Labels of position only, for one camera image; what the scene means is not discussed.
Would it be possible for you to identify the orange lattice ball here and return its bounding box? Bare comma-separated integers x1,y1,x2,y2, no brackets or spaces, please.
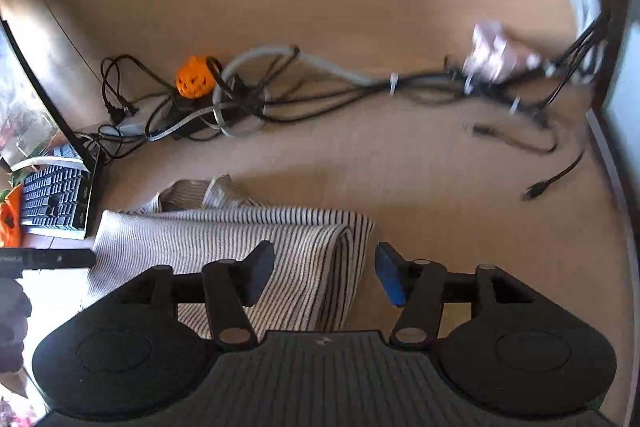
174,55,217,99

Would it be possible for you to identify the loose black plug cable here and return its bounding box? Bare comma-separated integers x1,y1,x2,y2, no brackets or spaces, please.
522,151,586,202

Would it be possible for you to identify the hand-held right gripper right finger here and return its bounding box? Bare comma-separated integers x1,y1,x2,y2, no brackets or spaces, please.
375,241,544,351

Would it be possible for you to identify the curved computer monitor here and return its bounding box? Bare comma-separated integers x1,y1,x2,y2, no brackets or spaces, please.
0,1,107,174

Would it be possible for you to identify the thick grey cable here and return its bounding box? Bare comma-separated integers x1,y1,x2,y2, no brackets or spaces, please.
212,45,397,138

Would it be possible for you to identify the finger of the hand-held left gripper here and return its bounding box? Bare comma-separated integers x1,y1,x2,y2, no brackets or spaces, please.
0,247,97,279

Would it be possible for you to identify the black power adapter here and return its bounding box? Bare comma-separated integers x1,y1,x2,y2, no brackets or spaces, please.
171,101,267,140

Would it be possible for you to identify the dark cloth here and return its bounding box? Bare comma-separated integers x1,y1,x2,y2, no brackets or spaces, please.
0,279,33,374

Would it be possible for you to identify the black keyboard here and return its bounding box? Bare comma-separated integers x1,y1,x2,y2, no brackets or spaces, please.
19,146,99,241

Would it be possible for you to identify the orange pumpkin toy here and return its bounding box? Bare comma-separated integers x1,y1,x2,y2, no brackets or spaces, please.
0,186,26,249

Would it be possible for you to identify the striped white cloth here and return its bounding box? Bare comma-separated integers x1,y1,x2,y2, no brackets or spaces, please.
87,174,377,341

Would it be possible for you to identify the black cable bundle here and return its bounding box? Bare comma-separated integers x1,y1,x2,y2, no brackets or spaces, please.
100,14,611,158

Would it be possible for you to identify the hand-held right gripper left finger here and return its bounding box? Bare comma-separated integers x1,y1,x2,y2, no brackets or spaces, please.
119,241,277,351

